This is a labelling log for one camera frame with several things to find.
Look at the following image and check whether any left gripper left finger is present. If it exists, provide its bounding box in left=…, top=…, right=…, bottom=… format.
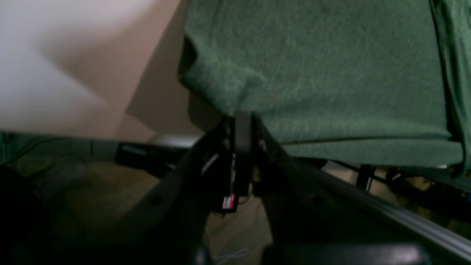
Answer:
left=74, top=117, right=236, bottom=265

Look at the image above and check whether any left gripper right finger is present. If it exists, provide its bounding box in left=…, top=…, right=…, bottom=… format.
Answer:
left=250, top=114, right=429, bottom=265

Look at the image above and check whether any dark green t-shirt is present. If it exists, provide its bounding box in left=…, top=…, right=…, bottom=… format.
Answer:
left=178, top=0, right=470, bottom=176

